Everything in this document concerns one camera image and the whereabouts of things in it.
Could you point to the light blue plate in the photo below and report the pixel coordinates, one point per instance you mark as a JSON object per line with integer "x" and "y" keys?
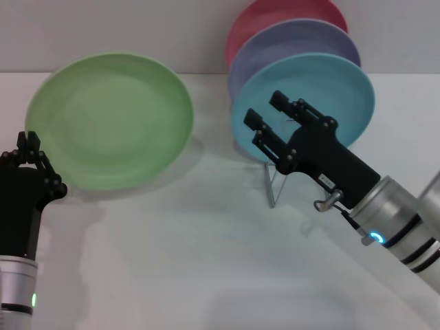
{"x": 343, "y": 86}

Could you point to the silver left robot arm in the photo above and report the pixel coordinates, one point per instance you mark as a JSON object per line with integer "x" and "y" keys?
{"x": 17, "y": 285}

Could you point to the green plate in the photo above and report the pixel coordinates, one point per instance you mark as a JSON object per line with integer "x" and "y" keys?
{"x": 113, "y": 120}

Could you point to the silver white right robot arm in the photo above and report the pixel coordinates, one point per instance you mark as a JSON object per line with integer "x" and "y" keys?
{"x": 395, "y": 213}

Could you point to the purple plate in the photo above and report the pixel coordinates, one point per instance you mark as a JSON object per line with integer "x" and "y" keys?
{"x": 292, "y": 41}

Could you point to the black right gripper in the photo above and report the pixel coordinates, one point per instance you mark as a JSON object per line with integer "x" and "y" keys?
{"x": 326, "y": 158}

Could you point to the red plate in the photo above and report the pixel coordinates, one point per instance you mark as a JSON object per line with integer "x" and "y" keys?
{"x": 275, "y": 17}

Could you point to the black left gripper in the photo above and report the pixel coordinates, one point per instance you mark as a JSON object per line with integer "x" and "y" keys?
{"x": 17, "y": 213}

